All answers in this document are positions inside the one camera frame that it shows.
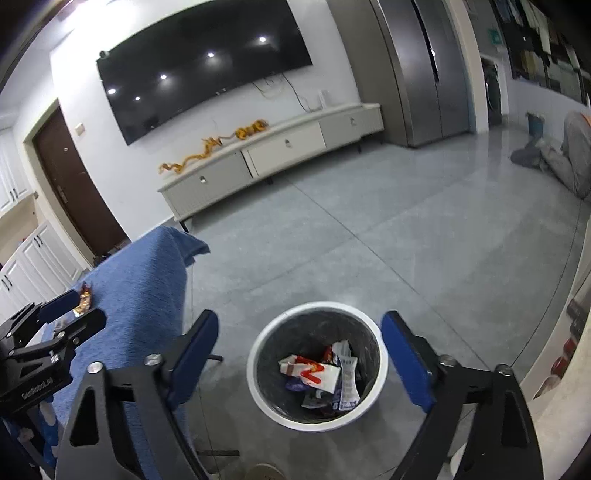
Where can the small black webcam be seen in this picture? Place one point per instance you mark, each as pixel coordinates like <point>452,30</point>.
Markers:
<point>104,55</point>

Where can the grey white television cabinet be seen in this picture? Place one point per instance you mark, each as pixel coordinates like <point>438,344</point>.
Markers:
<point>277,147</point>

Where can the white printed wrapper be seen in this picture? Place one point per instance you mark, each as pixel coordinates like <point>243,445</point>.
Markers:
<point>349,383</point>

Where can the dark washing machine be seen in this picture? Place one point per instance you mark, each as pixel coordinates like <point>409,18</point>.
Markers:
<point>491,92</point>

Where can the green wall sign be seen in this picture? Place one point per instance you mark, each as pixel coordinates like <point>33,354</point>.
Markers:
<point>494,37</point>

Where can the red and white snack packet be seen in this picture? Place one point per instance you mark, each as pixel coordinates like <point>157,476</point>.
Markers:
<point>321,374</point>

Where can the dark wall display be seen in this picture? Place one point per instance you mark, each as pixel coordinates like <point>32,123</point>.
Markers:
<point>540,41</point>

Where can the golden tiger ornament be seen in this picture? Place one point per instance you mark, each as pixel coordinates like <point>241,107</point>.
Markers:
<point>251,128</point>

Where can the white base cabinets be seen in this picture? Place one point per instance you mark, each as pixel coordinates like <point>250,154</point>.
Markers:
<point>41,267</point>

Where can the grey double door refrigerator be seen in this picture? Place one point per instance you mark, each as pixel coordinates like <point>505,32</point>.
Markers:
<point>415,69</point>

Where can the purple candy wrapper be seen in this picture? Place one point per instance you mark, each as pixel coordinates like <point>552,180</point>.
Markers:
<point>294,385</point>

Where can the orange shiny snack wrapper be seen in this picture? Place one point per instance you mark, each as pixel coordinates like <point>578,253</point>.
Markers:
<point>84,300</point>

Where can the blue plastic bin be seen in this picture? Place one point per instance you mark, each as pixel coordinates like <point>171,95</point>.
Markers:
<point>535,123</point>

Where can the black wall television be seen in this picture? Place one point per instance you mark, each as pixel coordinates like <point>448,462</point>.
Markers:
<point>203,64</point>

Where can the red wrapper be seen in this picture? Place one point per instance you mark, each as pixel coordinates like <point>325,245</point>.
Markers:
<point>328,354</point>

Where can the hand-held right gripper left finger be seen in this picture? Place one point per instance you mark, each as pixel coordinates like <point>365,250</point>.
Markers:
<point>194,357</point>

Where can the white wall cabinets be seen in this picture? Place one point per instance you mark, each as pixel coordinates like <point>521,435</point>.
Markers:
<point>9,175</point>

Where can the white router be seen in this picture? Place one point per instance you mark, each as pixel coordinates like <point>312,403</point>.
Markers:
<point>323,100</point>

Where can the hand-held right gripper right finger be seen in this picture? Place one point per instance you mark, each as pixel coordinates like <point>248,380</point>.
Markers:
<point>406,362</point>

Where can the long golden dragon ornament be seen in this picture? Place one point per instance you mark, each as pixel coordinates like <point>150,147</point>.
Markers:
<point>189,159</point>

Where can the white torn packet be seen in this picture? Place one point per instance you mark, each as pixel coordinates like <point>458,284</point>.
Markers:
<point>288,364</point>

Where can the beige wall switch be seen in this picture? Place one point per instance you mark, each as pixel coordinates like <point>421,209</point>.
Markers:
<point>79,129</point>

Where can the brown entrance door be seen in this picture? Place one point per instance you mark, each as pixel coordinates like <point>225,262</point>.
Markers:
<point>74,194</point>

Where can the white rimmed grey trash bin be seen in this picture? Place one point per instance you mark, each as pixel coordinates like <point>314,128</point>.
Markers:
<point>277,332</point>

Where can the blue towel covered table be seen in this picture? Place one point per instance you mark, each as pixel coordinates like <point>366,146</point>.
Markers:
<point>138,295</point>

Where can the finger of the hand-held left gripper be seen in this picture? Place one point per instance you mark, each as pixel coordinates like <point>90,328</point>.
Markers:
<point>60,302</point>
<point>85,323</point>

